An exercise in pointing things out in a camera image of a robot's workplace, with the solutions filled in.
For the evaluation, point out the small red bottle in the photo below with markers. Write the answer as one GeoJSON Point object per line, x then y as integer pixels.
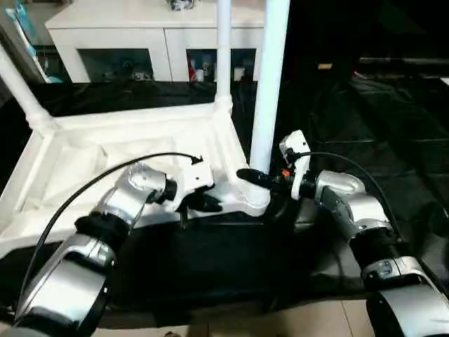
{"type": "Point", "coordinates": [192, 70]}

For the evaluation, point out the black mat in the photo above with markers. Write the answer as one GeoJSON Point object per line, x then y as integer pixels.
{"type": "Point", "coordinates": [379, 140]}

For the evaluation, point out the white cabinet with glass doors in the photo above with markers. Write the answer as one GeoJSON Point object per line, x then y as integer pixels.
{"type": "Point", "coordinates": [140, 24]}

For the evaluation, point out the small white bottle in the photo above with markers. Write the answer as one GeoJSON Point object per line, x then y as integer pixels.
{"type": "Point", "coordinates": [240, 71]}

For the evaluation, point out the white plastic table leg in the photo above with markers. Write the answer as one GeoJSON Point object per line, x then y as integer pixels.
{"type": "Point", "coordinates": [270, 77]}
{"type": "Point", "coordinates": [223, 49]}
{"type": "Point", "coordinates": [21, 91]}

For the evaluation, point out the light blue plastic item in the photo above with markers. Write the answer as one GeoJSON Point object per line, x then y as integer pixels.
{"type": "Point", "coordinates": [28, 38]}

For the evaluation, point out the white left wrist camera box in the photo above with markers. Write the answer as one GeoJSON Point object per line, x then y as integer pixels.
{"type": "Point", "coordinates": [193, 175]}

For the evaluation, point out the white plastic table top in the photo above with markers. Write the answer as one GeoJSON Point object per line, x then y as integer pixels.
{"type": "Point", "coordinates": [84, 154]}

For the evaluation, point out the dark tangled small object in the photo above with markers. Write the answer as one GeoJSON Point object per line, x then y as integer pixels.
{"type": "Point", "coordinates": [181, 3]}

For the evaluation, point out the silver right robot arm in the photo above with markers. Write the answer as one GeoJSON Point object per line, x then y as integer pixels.
{"type": "Point", "coordinates": [365, 232]}

